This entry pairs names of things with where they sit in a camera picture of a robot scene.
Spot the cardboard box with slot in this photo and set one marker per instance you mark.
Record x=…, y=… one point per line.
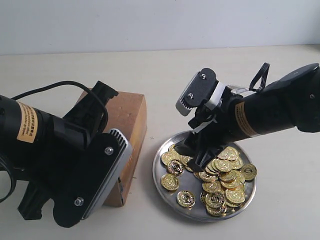
x=127, y=112

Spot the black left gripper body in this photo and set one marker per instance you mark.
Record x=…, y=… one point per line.
x=53, y=145

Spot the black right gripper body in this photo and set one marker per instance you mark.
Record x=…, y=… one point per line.
x=214, y=122

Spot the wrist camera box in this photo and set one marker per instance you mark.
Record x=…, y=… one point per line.
x=92, y=179
x=198, y=91

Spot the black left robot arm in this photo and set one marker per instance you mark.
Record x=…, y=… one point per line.
x=13, y=113

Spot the dull gold coin plate edge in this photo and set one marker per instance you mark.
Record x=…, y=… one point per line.
x=249, y=172

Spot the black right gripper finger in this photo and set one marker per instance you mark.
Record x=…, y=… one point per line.
x=202, y=155
x=185, y=147

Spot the gold coin far left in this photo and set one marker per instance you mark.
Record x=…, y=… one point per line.
x=168, y=156

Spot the gold coin lower left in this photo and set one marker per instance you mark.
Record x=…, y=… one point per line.
x=169, y=182

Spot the gold coin bottom front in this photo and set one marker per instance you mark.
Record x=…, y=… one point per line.
x=185, y=199

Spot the round steel plate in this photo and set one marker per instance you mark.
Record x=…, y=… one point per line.
x=188, y=182

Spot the gold coin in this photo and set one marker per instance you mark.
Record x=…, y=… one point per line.
x=185, y=199
x=168, y=156
x=175, y=167
x=169, y=182

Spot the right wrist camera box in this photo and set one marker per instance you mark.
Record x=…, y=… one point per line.
x=198, y=91

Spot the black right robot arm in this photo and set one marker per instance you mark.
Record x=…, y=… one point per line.
x=290, y=102

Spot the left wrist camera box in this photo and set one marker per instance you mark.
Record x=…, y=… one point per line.
x=92, y=179

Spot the gold coin left middle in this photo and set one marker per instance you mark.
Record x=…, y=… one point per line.
x=175, y=167

